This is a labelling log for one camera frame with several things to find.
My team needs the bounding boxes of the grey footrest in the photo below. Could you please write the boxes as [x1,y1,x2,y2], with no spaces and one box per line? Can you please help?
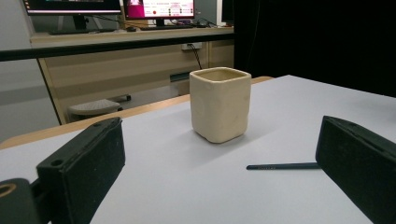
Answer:
[67,98,123,118]

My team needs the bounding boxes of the black curtain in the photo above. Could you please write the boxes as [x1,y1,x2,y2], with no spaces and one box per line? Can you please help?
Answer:
[233,0,396,98]

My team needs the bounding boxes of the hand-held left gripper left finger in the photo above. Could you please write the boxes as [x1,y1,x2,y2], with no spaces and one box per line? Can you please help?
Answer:
[36,117,126,224]

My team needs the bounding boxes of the black computer monitor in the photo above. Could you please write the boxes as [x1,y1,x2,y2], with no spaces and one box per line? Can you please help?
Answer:
[21,0,123,17]

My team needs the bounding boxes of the black keyboard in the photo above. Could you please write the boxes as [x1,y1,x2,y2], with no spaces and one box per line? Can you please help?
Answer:
[139,23,195,32]
[48,27,118,35]

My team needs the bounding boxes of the cream ceramic square cup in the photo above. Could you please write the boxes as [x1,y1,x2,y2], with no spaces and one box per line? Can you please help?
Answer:
[189,66,252,145]

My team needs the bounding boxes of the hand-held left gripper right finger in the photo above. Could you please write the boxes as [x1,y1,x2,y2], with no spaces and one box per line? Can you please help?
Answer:
[315,115,396,224]

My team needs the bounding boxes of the black power cable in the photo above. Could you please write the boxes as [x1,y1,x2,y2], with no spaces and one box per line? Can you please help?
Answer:
[188,43,204,71]

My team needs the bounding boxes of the dark monitor edge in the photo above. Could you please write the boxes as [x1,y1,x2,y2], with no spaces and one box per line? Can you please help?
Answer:
[221,0,235,24]

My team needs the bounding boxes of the monitor with pink screen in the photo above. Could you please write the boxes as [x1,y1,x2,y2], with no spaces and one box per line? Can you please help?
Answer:
[122,0,196,21]

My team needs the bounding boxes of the white wall socket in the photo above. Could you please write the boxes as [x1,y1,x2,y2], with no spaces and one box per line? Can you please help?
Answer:
[181,42,204,51]

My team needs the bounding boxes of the light wooden office desk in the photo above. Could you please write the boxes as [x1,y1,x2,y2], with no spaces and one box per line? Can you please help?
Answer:
[29,27,235,125]

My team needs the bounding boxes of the dark thin pen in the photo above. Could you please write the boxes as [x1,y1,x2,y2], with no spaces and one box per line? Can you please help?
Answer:
[246,161,321,171]

